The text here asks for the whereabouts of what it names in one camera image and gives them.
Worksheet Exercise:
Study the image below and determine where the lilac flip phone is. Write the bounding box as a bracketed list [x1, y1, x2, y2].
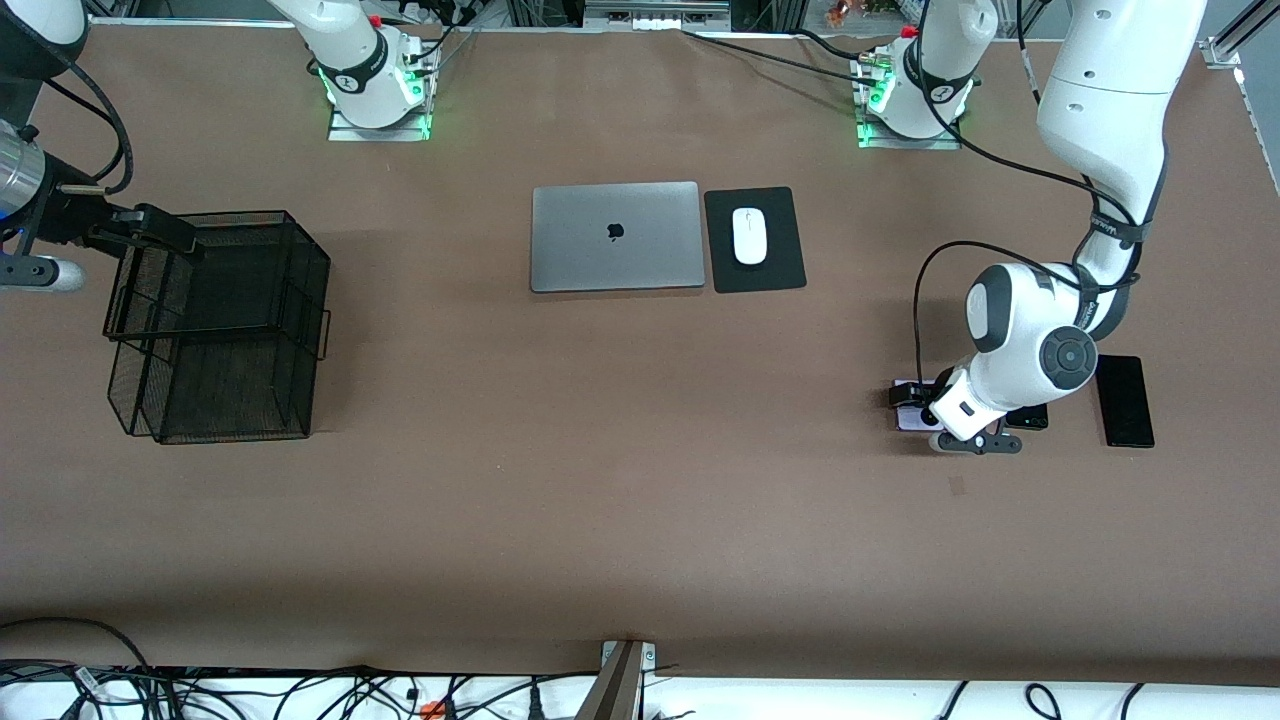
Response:
[892, 378, 943, 433]

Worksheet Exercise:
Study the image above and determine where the black slab phone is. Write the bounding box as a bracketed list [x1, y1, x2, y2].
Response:
[1093, 354, 1156, 449]

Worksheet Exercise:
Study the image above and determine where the black mouse pad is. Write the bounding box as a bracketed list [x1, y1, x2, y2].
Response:
[704, 186, 808, 295]

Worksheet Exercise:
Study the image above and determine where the black mesh two-tier tray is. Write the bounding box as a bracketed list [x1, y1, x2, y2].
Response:
[103, 210, 332, 446]

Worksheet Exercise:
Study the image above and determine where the white computer mouse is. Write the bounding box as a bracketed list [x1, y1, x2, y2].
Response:
[732, 207, 768, 266]

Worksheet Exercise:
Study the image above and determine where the silver closed laptop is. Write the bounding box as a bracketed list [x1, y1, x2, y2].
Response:
[530, 181, 707, 294]

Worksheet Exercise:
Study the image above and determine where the aluminium extrusion beam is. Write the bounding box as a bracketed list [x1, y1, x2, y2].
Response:
[1215, 0, 1280, 57]

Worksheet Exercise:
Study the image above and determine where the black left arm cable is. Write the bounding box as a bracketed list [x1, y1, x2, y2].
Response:
[912, 0, 1146, 396]

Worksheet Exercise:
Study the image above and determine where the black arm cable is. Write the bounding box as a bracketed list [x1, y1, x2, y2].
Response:
[912, 0, 1146, 396]
[0, 75, 133, 199]

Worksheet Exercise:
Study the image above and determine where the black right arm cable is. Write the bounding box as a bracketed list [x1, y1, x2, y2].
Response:
[0, 75, 133, 199]

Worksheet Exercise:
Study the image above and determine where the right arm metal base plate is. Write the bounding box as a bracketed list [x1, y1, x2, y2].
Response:
[328, 105, 433, 143]

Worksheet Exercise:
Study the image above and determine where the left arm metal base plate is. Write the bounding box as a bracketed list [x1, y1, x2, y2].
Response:
[857, 118, 963, 151]

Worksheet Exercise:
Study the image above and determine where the short black table cable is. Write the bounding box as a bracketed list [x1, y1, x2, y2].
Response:
[793, 28, 883, 65]

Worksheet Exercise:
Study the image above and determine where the black cable across table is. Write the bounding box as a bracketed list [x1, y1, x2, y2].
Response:
[682, 29, 873, 85]

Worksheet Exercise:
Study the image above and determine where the long black floor cable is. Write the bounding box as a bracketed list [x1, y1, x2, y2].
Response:
[0, 616, 153, 671]

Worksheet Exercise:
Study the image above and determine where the aluminium camera post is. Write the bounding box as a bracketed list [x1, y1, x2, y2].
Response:
[578, 640, 657, 720]

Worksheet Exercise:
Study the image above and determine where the aluminium table side rail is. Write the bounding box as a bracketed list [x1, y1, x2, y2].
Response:
[1235, 68, 1280, 191]

